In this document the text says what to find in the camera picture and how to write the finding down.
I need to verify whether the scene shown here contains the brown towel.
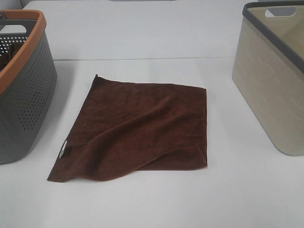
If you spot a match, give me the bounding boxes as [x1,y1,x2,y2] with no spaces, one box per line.
[48,76,208,182]

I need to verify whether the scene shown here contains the beige basket grey rim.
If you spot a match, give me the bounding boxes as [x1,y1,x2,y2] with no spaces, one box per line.
[232,0,304,156]

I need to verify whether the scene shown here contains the grey perforated basket orange rim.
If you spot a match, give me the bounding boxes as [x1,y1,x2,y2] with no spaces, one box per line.
[0,9,57,164]

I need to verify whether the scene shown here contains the brown towels inside grey basket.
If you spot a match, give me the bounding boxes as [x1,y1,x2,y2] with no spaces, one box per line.
[0,43,23,71]

